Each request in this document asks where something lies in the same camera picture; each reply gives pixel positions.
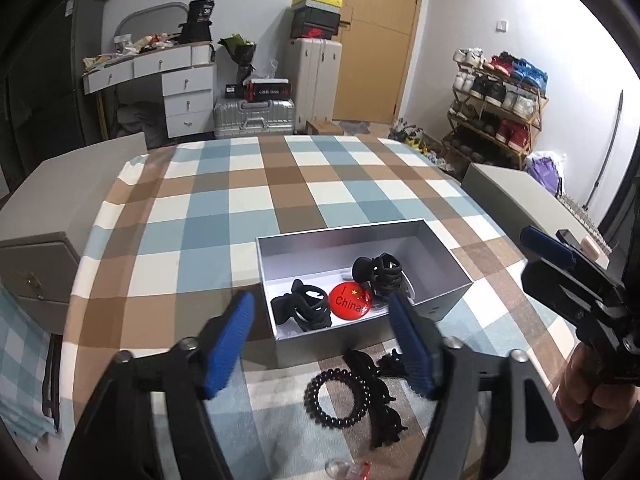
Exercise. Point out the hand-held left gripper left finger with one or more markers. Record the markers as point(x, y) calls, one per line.
point(230, 347)

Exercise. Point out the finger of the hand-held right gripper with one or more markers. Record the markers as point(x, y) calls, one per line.
point(550, 285)
point(547, 247)

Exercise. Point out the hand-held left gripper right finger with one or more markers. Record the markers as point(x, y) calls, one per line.
point(412, 350)

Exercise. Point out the small black hair clip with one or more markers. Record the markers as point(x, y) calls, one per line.
point(392, 362)

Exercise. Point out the large black hair claw clip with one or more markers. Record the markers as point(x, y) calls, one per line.
point(382, 410)

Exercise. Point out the silver rectangular box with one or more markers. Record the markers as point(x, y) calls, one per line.
point(430, 260)

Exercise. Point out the clear red hair clip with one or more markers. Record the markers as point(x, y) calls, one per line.
point(350, 471)

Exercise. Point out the person's right forearm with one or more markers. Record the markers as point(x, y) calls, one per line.
point(612, 455)

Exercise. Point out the person's right hand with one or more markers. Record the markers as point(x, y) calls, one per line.
point(575, 390)

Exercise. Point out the grey cabinet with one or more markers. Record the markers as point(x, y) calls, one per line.
point(505, 195)
point(45, 200)

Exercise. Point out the purple bag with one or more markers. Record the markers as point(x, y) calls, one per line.
point(545, 175)

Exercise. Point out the red round badge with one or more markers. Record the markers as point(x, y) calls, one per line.
point(350, 300)

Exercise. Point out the long dark stick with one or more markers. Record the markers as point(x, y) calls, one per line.
point(607, 150)

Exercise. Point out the checked tablecloth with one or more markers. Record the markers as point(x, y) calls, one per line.
point(225, 210)

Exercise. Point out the wooden shoe rack with shoes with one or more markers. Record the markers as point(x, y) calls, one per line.
point(495, 105)

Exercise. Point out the shoes on floor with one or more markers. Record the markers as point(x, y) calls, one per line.
point(410, 137)

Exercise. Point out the blue white checked cloth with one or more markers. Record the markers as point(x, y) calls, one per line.
point(20, 360)

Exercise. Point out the silver suitcase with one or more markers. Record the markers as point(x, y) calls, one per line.
point(255, 117)

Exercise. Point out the small cardboard box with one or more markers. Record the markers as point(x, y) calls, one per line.
point(325, 127)

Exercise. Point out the dark clothes pile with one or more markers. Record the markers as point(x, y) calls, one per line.
point(140, 122)

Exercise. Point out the black flat box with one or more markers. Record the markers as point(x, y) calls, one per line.
point(260, 90)

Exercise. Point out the white dressing desk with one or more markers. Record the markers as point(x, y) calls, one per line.
point(185, 90)

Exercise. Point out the wooden door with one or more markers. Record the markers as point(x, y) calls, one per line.
point(380, 45)

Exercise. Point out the white suitcase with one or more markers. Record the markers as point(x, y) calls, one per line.
point(312, 85)

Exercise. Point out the dark flower bouquet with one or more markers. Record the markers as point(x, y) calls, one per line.
point(240, 52)

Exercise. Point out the red black shoe box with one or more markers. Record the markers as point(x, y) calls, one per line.
point(317, 31)

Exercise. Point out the black paper bag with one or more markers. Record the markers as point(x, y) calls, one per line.
point(197, 22)

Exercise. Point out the yellow shoe box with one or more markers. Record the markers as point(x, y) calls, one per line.
point(317, 0)

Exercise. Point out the grey arched mirror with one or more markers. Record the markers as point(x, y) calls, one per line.
point(145, 17)

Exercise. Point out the white light switch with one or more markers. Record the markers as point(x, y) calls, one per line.
point(502, 25)

